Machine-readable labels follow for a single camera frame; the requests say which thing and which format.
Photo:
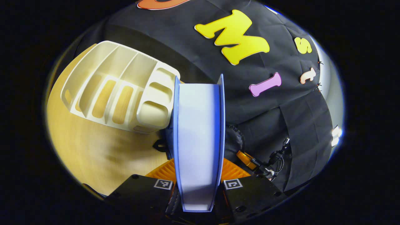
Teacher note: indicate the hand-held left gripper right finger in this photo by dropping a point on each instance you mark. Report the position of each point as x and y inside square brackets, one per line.
[253, 193]

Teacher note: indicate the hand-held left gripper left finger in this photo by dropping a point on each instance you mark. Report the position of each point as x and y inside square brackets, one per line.
[137, 193]

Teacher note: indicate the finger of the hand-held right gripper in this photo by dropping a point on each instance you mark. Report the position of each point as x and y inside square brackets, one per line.
[245, 158]

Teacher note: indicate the white paperback book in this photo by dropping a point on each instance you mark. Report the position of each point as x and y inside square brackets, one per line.
[198, 140]

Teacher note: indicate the white plastic bookshelf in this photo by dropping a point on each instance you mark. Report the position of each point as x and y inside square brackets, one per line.
[131, 68]

